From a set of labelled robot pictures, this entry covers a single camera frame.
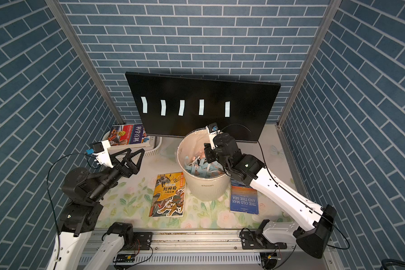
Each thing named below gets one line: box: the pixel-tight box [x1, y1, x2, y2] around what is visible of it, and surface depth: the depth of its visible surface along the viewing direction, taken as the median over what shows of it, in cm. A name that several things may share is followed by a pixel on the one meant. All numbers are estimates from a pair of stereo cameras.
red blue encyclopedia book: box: [108, 123, 152, 150], surface depth 101 cm
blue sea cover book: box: [230, 177, 259, 215], surface depth 86 cm
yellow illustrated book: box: [149, 172, 186, 218], surface depth 87 cm
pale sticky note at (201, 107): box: [198, 99, 205, 116], surface depth 74 cm
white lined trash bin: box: [176, 127, 232, 202], surface depth 83 cm
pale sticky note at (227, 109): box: [225, 101, 231, 118], surface depth 74 cm
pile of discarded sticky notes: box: [183, 155, 225, 178], surface depth 86 cm
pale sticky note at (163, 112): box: [160, 99, 166, 116], surface depth 75 cm
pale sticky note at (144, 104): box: [140, 96, 148, 114], surface depth 75 cm
